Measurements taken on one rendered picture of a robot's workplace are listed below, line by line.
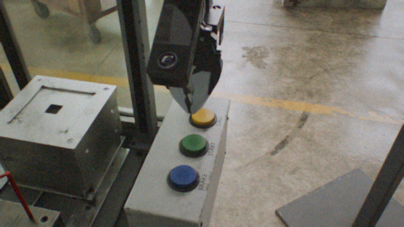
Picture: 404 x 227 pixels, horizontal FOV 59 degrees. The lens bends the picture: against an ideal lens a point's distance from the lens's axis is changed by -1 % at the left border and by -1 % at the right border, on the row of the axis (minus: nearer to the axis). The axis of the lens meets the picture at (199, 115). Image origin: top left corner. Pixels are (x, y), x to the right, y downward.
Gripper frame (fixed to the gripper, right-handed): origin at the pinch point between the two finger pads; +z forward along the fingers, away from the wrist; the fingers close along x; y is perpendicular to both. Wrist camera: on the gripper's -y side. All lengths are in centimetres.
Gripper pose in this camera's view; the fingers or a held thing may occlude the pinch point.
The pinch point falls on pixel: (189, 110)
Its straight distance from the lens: 53.6
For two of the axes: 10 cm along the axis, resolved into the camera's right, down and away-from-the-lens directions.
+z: 0.0, 7.4, 6.7
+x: -9.8, -1.4, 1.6
